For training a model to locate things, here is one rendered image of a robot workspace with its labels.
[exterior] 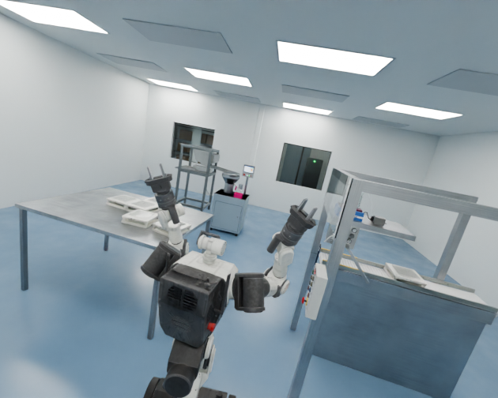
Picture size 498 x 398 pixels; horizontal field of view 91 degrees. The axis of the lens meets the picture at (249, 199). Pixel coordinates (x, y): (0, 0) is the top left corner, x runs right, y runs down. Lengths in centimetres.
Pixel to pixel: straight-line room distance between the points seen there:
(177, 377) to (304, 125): 665
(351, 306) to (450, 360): 88
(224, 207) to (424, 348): 345
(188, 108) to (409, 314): 698
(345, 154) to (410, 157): 165
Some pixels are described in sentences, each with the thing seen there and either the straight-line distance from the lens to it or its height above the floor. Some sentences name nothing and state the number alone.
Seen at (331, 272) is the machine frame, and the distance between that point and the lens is 153.
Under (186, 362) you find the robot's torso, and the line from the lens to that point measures 122.
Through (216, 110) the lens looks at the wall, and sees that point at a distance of 751.
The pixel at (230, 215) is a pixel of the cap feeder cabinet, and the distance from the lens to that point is 471.
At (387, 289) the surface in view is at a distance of 243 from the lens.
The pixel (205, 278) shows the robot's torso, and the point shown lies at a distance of 101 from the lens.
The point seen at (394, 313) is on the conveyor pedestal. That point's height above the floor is 66.
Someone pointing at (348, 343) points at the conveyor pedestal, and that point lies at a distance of 273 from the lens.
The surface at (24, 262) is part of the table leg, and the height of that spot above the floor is 31.
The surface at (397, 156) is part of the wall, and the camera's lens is 772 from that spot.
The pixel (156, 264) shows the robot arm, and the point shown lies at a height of 124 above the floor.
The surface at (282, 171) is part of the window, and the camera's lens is 728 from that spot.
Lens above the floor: 183
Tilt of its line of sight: 13 degrees down
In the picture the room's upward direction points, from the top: 11 degrees clockwise
